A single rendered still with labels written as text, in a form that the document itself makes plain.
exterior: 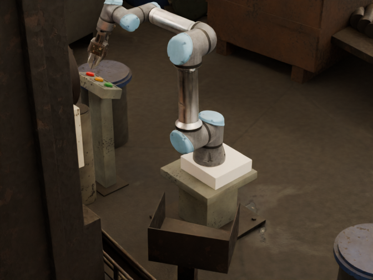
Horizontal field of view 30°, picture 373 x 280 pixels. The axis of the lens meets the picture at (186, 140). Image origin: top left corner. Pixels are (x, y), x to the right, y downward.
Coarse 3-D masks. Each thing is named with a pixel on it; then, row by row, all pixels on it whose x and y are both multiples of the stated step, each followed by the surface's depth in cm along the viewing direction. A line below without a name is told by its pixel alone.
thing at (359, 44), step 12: (360, 12) 458; (372, 12) 459; (360, 24) 451; (372, 24) 442; (336, 36) 449; (348, 36) 449; (360, 36) 449; (372, 36) 445; (348, 48) 440; (360, 48) 433; (372, 48) 433; (372, 60) 424
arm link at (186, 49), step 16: (192, 32) 280; (176, 48) 278; (192, 48) 276; (208, 48) 283; (176, 64) 280; (192, 64) 280; (192, 80) 285; (192, 96) 288; (192, 112) 292; (176, 128) 298; (192, 128) 294; (176, 144) 300; (192, 144) 296
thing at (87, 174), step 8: (80, 104) 329; (80, 112) 323; (88, 112) 325; (80, 120) 323; (88, 120) 326; (88, 128) 328; (88, 136) 330; (88, 144) 332; (88, 152) 334; (88, 160) 336; (80, 168) 337; (88, 168) 338; (80, 176) 339; (88, 176) 340; (80, 184) 342; (88, 184) 343; (88, 192) 345; (88, 200) 347
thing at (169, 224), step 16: (160, 208) 234; (160, 224) 237; (176, 224) 240; (192, 224) 241; (160, 240) 222; (176, 240) 220; (192, 240) 219; (208, 240) 217; (224, 240) 216; (160, 256) 225; (176, 256) 224; (192, 256) 222; (208, 256) 220; (224, 256) 219; (192, 272) 236; (224, 272) 222
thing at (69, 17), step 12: (72, 0) 475; (84, 0) 486; (96, 0) 497; (72, 12) 479; (84, 12) 490; (96, 12) 501; (72, 24) 483; (84, 24) 494; (96, 24) 505; (72, 36) 487; (84, 36) 500
